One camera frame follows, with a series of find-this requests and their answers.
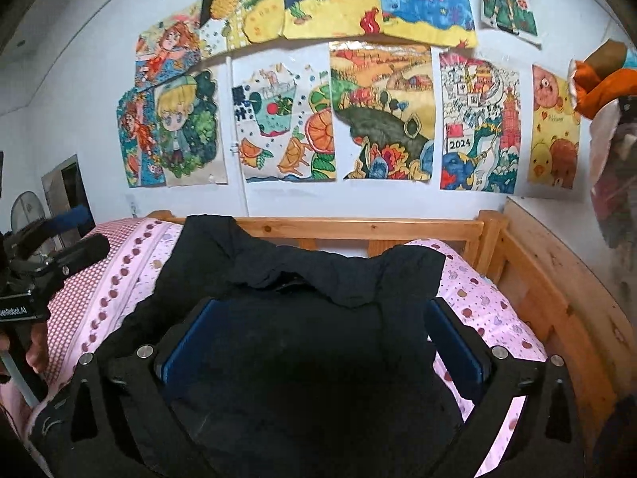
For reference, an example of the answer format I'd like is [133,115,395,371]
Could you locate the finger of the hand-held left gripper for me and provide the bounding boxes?
[10,205,88,248]
[37,234,110,282]

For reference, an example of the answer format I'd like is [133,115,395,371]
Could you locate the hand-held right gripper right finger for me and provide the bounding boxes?
[428,298,585,478]

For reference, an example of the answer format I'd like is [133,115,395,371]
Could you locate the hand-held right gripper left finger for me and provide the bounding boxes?
[30,299,223,478]

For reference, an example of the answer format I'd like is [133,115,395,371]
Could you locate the black jacket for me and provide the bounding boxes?
[97,214,466,478]

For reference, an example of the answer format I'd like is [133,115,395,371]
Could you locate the person's left hand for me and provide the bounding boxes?
[29,321,51,374]

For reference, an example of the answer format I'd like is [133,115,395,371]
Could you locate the grey door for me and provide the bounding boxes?
[41,154,95,232]

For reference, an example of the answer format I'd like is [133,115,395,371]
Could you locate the red checkered cloth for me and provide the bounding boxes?
[45,219,150,374]

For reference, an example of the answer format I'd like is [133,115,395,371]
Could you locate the standing fan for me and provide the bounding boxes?
[11,192,57,260]

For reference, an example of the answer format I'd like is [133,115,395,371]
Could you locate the pink apple print bed sheet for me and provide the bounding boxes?
[30,219,548,478]

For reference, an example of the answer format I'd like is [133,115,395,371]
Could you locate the blue swimming figure drawing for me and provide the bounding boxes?
[117,87,165,188]

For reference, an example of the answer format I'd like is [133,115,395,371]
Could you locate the blond child drawing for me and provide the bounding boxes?
[154,70,229,187]

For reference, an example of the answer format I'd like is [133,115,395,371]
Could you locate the orange-haired girl drawing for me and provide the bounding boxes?
[135,0,205,90]

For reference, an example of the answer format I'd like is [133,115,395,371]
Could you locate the plastic wrapped bedding bundle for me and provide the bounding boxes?
[590,94,637,310]

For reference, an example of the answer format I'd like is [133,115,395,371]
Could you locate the orange fruit drink drawing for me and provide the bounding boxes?
[231,62,338,183]

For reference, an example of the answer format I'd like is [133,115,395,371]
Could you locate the pagoda and dragon drawing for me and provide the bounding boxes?
[439,50,521,195]

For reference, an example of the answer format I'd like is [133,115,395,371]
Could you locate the yellow chick and bear drawing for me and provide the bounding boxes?
[528,64,582,190]

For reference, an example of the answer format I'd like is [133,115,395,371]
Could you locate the yellow fields landscape drawing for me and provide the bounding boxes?
[329,42,438,182]

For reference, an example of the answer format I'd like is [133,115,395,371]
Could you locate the pineapple drawing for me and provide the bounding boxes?
[201,0,287,58]

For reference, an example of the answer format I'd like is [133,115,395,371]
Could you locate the orange cloth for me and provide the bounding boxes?
[570,40,637,120]

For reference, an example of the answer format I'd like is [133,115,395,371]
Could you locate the blue fish drawing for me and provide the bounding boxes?
[280,0,386,41]

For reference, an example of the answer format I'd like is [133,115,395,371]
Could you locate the pink jellyfish drawing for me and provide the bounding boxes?
[378,0,479,49]

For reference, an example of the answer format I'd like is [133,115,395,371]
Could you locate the wooden bed frame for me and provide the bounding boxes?
[149,196,637,459]

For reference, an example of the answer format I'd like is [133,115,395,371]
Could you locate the white wall pipe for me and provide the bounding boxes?
[225,57,250,217]

